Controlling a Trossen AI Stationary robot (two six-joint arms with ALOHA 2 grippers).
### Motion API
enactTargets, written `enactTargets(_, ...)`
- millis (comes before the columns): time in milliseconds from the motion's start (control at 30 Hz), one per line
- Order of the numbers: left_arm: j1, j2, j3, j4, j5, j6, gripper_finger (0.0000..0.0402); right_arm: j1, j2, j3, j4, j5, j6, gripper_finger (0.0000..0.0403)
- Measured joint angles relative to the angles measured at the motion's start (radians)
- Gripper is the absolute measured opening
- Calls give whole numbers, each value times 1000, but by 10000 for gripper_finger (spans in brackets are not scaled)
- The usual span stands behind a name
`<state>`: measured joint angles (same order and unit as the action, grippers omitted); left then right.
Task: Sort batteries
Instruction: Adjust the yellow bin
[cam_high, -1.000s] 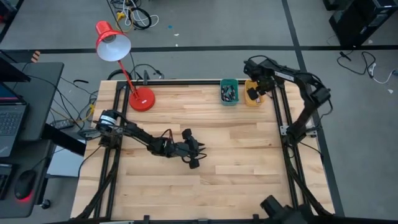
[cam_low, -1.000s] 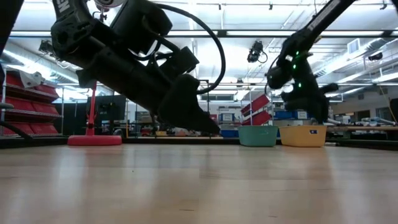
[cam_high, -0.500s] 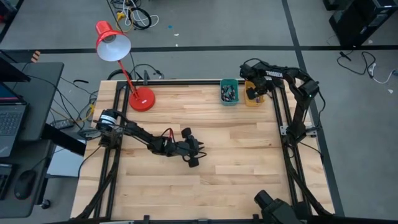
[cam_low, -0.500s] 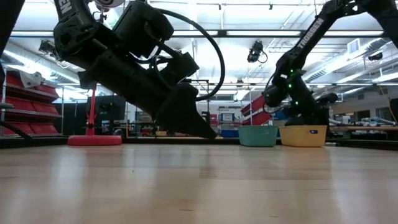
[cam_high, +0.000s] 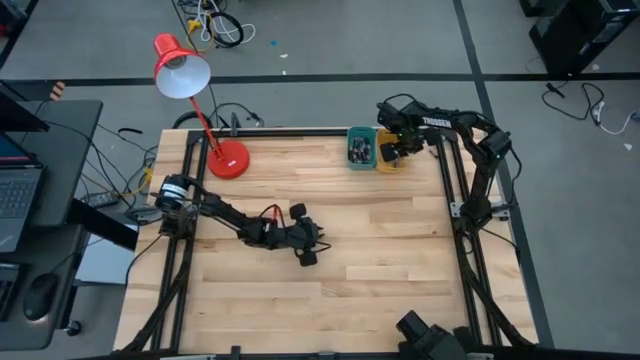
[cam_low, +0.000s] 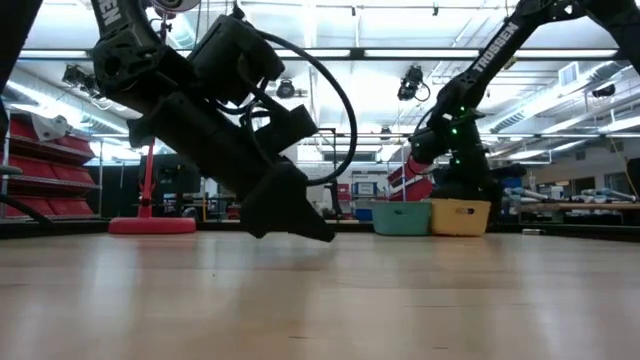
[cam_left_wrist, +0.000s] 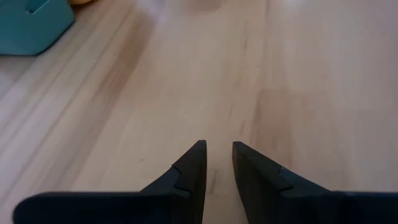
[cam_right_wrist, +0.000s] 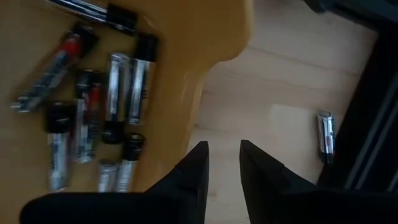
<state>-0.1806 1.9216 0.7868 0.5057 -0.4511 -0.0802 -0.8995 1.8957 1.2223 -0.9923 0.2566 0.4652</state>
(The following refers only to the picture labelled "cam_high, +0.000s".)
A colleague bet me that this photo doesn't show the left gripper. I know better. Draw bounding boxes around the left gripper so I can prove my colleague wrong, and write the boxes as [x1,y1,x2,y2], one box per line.
[248,201,322,268]

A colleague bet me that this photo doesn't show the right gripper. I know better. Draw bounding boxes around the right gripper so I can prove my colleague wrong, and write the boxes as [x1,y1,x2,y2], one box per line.
[379,126,429,163]

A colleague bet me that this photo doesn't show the yellow plastic bin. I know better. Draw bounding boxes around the yellow plastic bin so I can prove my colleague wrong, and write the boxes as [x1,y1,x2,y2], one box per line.
[374,128,409,175]

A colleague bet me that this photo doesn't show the teal plastic bin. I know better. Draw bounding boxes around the teal plastic bin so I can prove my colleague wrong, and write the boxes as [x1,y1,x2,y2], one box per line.
[346,125,378,172]

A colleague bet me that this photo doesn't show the black power strip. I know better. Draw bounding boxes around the black power strip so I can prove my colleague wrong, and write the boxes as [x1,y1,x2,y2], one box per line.
[81,191,120,210]

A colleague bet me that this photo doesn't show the black computer tower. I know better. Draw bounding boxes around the black computer tower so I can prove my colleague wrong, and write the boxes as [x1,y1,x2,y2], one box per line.
[528,0,640,77]

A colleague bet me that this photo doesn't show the red desk lamp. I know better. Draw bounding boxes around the red desk lamp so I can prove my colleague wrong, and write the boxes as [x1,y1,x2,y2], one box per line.
[152,32,251,181]

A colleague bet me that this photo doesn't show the black desk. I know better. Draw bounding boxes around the black desk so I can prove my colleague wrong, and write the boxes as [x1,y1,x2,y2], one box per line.
[0,98,105,352]

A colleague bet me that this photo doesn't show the black computer mouse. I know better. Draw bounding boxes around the black computer mouse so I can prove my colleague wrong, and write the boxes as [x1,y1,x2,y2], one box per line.
[22,272,62,322]

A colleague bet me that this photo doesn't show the black laptop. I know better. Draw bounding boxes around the black laptop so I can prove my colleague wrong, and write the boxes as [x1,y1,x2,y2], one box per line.
[0,132,47,254]

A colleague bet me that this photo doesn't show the black keyboard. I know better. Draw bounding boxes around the black keyboard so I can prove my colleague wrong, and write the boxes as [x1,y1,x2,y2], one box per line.
[0,262,22,322]

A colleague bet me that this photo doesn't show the black monitor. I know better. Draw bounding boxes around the black monitor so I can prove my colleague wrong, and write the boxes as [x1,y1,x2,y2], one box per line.
[0,79,52,134]

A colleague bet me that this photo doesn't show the black aluminium table frame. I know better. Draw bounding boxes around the black aluminium table frame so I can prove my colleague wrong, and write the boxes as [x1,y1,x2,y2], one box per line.
[119,127,539,360]

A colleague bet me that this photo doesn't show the black cable loop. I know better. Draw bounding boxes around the black cable loop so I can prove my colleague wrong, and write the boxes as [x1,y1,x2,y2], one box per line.
[171,102,265,132]

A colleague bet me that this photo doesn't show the black floor cable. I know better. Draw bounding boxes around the black floor cable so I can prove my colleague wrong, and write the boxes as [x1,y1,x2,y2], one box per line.
[541,81,606,122]

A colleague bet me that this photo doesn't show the black cable coil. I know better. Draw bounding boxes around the black cable coil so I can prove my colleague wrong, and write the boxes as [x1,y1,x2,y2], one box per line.
[208,10,246,50]

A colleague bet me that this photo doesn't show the white cable coil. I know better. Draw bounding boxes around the white cable coil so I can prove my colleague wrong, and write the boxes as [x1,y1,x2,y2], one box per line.
[197,0,257,45]

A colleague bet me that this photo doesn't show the white floor cable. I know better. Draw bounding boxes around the white floor cable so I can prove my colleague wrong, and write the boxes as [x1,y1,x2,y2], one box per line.
[592,101,640,137]

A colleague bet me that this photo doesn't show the yellow plug cable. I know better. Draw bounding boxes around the yellow plug cable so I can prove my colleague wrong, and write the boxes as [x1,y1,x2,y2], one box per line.
[185,17,207,54]

